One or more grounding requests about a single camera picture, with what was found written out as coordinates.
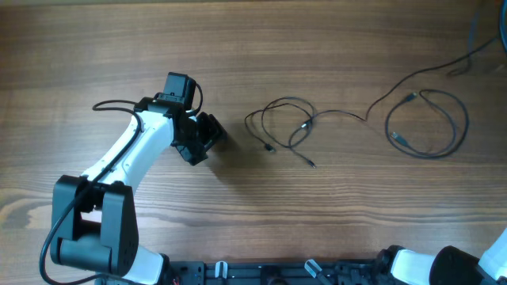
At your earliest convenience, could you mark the black micro usb cable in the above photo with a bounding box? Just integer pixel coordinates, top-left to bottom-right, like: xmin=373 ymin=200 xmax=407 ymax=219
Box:
xmin=244 ymin=97 xmax=318 ymax=154

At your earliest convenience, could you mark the thin black usb cable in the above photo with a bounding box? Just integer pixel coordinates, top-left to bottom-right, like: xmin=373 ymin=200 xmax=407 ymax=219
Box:
xmin=287 ymin=7 xmax=507 ymax=169

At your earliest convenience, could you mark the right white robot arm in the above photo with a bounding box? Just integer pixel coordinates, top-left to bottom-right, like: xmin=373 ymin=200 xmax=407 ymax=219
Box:
xmin=372 ymin=232 xmax=506 ymax=285

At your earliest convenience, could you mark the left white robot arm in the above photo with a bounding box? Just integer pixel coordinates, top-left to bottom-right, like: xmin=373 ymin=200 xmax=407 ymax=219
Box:
xmin=39 ymin=72 xmax=227 ymax=284

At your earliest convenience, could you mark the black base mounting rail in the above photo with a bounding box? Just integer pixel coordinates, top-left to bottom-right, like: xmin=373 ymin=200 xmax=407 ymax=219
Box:
xmin=167 ymin=260 xmax=396 ymax=285

